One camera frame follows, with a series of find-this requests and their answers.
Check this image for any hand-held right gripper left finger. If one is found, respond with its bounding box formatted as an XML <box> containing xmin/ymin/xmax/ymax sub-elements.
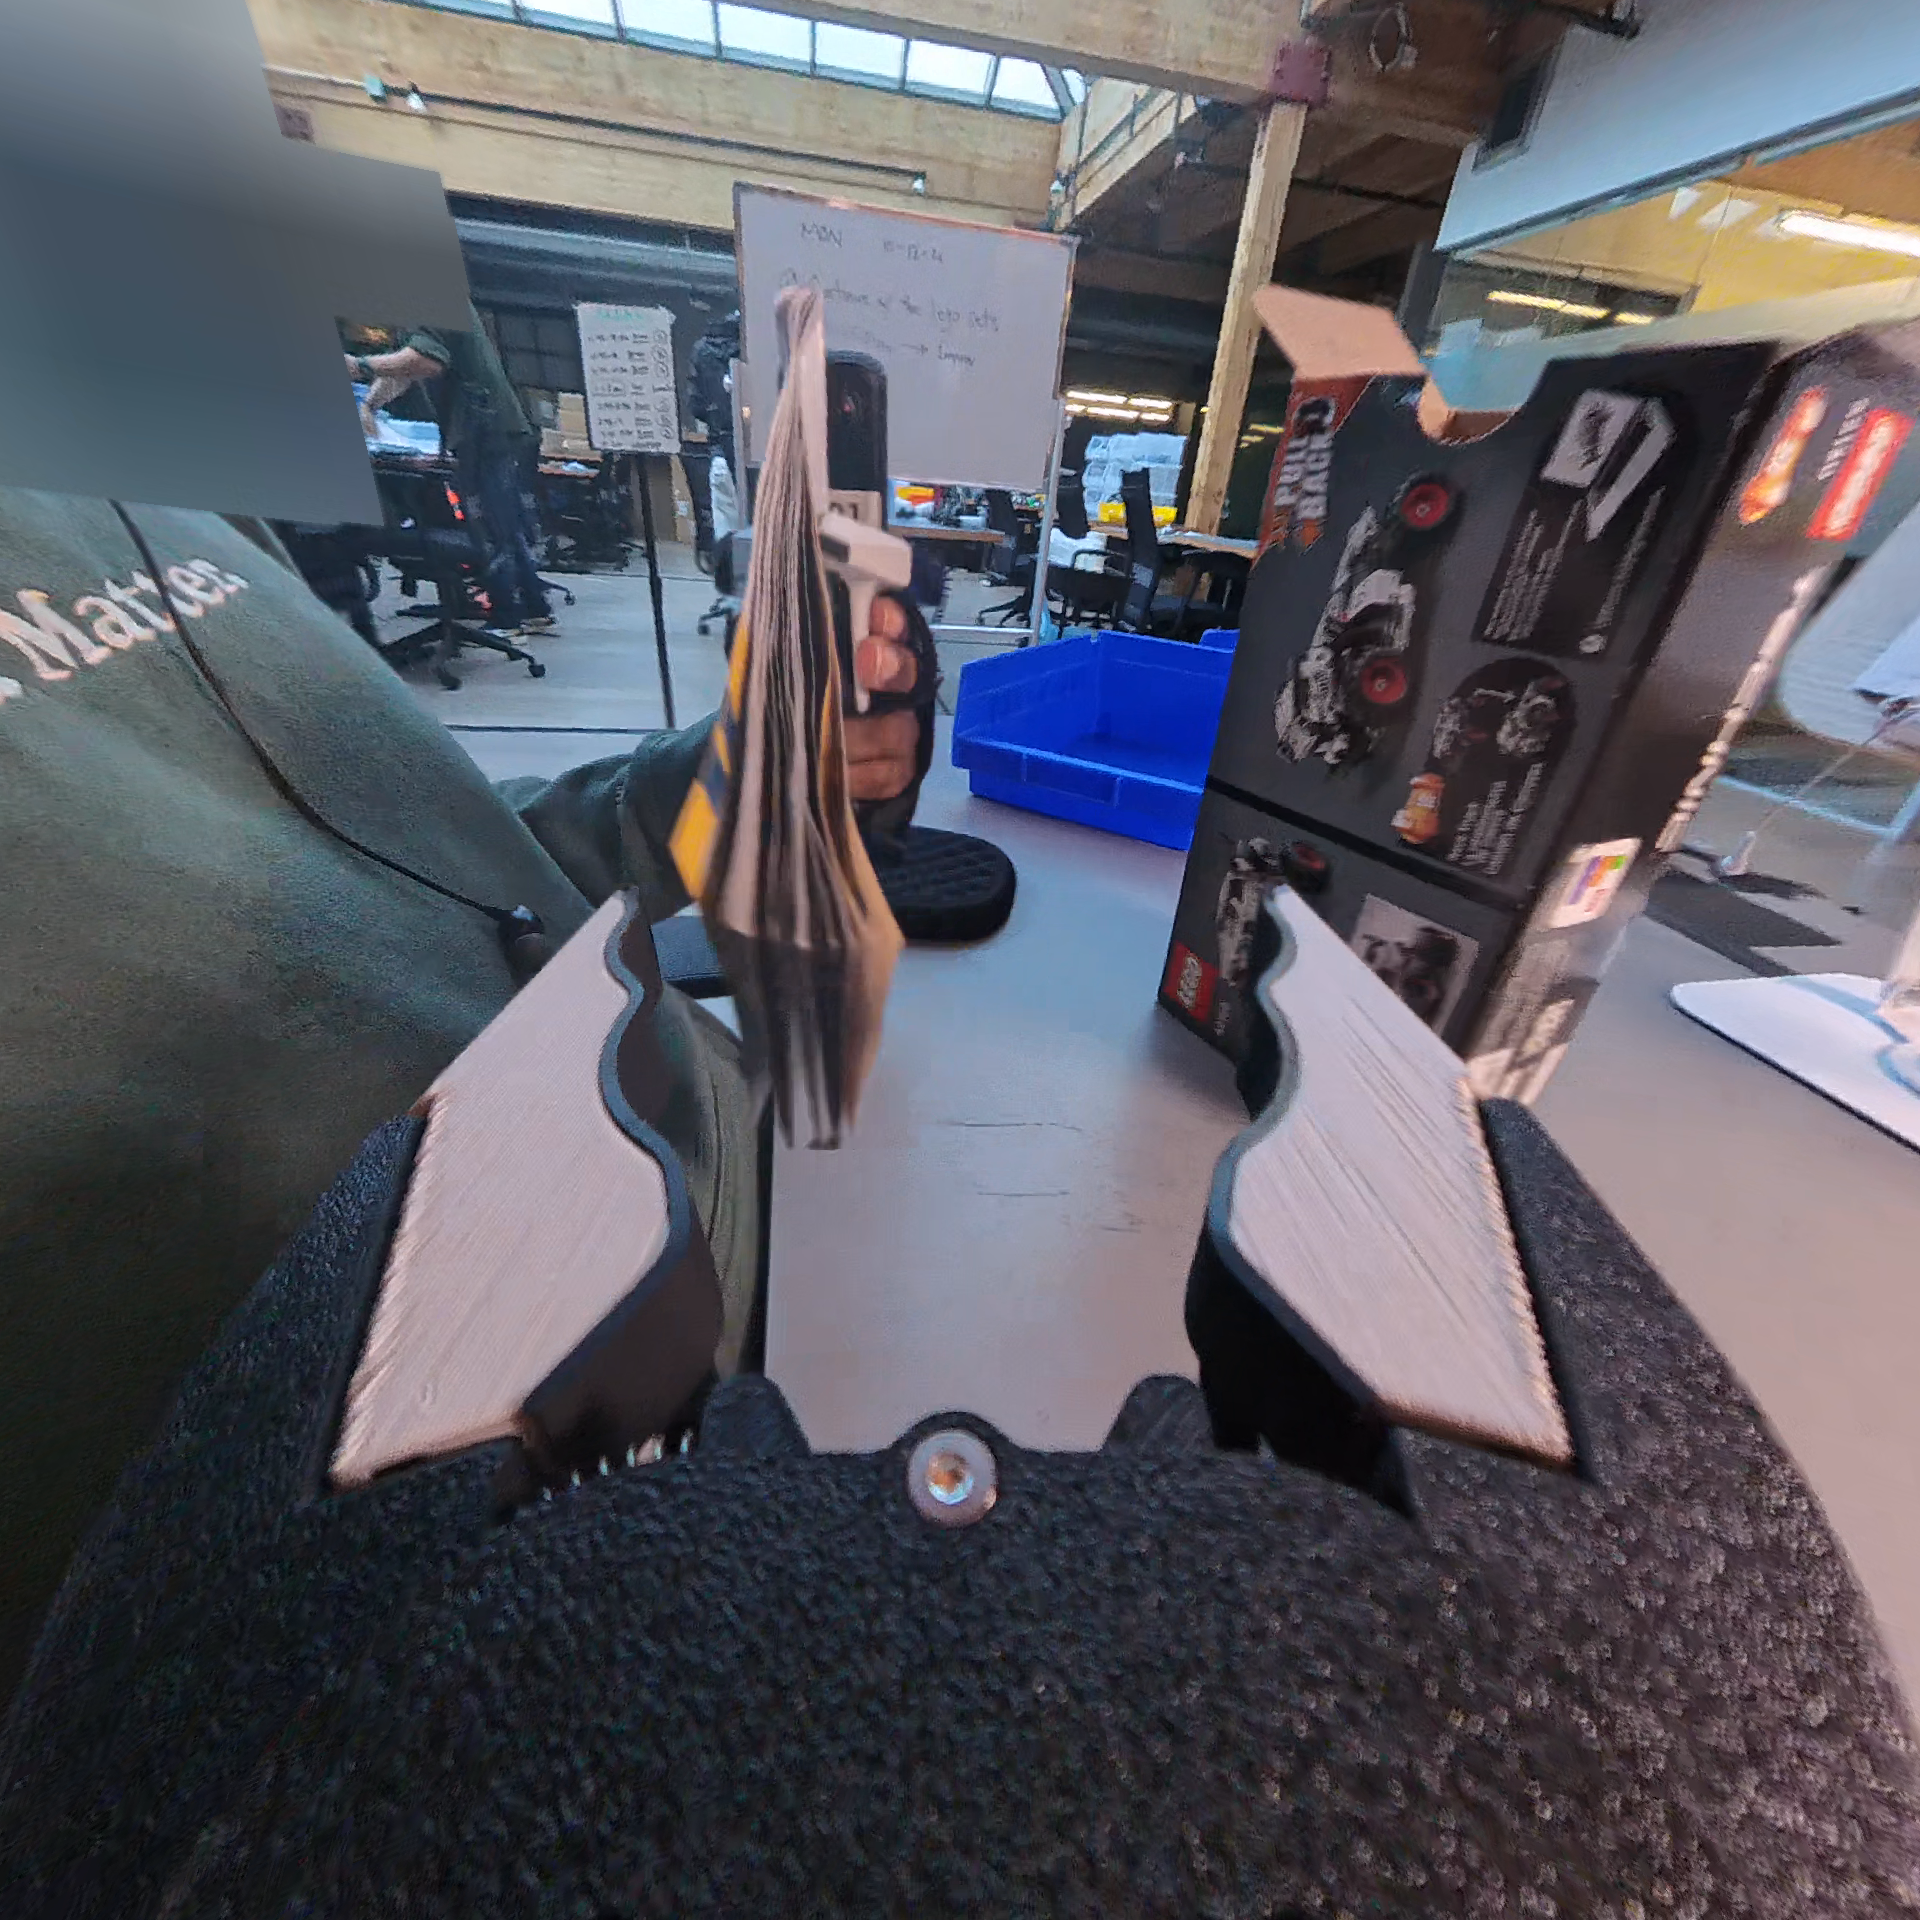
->
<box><xmin>332</xmin><ymin>889</ymin><xmax>734</xmax><ymax>1495</ymax></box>

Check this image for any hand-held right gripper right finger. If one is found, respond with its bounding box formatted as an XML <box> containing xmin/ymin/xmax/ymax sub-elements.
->
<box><xmin>1185</xmin><ymin>884</ymin><xmax>1577</xmax><ymax>1491</ymax></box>

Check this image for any instruction booklet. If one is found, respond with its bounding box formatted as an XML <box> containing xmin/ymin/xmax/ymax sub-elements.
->
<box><xmin>666</xmin><ymin>285</ymin><xmax>919</xmax><ymax>1153</ymax></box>

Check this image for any toy truck box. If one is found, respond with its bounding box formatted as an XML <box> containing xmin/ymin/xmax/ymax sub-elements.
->
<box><xmin>1152</xmin><ymin>285</ymin><xmax>1920</xmax><ymax>1117</ymax></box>

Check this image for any person's left forearm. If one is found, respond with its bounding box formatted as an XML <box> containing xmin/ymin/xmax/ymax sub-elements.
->
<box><xmin>487</xmin><ymin>707</ymin><xmax>735</xmax><ymax>918</ymax></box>

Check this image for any person's left hand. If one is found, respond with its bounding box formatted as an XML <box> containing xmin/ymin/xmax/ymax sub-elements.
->
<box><xmin>840</xmin><ymin>578</ymin><xmax>943</xmax><ymax>821</ymax></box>

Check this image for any whiteboard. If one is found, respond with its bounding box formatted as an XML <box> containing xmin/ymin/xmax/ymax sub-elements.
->
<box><xmin>734</xmin><ymin>183</ymin><xmax>1079</xmax><ymax>499</ymax></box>

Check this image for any paper sign on stand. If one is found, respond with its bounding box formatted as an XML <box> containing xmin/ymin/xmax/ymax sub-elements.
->
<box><xmin>576</xmin><ymin>300</ymin><xmax>687</xmax><ymax>732</ymax></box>

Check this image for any person's torso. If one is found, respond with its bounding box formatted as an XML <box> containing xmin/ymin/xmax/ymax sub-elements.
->
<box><xmin>0</xmin><ymin>480</ymin><xmax>777</xmax><ymax>1696</ymax></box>

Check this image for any blue storage bin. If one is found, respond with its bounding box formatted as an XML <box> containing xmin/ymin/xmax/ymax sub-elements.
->
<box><xmin>946</xmin><ymin>630</ymin><xmax>1241</xmax><ymax>853</ymax></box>

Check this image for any wooden pillar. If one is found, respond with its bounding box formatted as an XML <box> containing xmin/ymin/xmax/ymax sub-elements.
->
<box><xmin>1182</xmin><ymin>86</ymin><xmax>1318</xmax><ymax>541</ymax></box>

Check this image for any black office chair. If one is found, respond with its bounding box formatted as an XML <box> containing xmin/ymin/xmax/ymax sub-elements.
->
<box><xmin>369</xmin><ymin>450</ymin><xmax>571</xmax><ymax>694</ymax></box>

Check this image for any white stand base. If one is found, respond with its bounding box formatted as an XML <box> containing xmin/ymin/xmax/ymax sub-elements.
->
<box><xmin>1671</xmin><ymin>884</ymin><xmax>1920</xmax><ymax>1161</ymax></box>

